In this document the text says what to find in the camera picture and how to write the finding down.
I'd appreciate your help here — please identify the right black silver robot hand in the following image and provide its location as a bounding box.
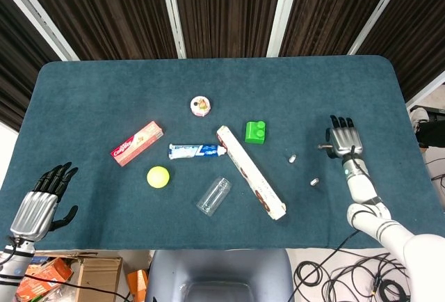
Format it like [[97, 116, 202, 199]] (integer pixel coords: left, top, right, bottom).
[[325, 115, 364, 159]]

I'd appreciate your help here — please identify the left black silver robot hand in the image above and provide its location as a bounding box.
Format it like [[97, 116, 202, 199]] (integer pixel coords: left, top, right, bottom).
[[9, 161, 79, 244]]

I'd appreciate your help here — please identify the large orange package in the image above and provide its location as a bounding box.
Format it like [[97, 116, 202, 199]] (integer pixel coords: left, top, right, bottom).
[[15, 257, 74, 294]]

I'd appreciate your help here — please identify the black bag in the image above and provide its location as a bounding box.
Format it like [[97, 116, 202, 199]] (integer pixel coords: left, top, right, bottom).
[[410, 106, 445, 149]]

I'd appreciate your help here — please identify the brown cardboard box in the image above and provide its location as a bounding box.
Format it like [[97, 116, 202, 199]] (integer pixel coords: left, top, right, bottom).
[[71, 255, 123, 302]]

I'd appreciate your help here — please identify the green toy building block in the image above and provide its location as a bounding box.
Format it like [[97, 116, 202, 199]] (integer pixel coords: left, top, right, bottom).
[[244, 120, 268, 145]]

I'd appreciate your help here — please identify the white cling film box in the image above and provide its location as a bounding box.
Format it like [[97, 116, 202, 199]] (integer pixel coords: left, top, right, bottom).
[[216, 125, 288, 221]]

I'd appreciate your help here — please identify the small orange package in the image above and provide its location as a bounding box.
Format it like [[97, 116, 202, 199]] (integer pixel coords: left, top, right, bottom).
[[127, 269, 149, 302]]

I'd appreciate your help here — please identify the red Colgate toothpaste box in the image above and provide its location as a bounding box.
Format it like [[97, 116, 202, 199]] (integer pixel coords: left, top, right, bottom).
[[110, 120, 165, 168]]

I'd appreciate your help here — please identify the yellow tennis ball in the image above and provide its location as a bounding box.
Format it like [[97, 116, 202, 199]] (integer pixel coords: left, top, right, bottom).
[[146, 165, 171, 189]]

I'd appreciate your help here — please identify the dark brown slatted panel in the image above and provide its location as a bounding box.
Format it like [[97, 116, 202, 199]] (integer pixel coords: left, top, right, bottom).
[[357, 0, 445, 100], [0, 0, 67, 132], [280, 0, 401, 58], [13, 0, 180, 62], [172, 0, 288, 60]]

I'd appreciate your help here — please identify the clear plastic jar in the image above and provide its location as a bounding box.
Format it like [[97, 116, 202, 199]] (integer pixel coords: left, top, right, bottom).
[[196, 176, 233, 217]]

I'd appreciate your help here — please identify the teal tablecloth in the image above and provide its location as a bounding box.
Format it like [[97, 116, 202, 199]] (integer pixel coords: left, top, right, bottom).
[[0, 54, 445, 251]]

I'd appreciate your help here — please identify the blue white toothpaste tube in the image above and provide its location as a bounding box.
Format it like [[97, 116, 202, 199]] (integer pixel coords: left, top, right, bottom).
[[168, 143, 229, 161]]

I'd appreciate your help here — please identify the grey blue chair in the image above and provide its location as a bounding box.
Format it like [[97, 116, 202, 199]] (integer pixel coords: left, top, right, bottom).
[[145, 248, 296, 302]]

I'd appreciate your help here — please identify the thin black cable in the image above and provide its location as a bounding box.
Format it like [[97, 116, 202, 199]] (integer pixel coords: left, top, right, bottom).
[[22, 273, 133, 299]]

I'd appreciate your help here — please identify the white partition frame post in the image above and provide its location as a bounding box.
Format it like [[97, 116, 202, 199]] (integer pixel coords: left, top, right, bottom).
[[405, 72, 445, 110], [0, 0, 80, 62], [347, 0, 412, 56], [266, 0, 302, 58], [158, 0, 188, 60]]

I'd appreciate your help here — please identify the black cable tangle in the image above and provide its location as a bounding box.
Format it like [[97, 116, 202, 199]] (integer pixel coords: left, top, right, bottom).
[[293, 230, 413, 302]]

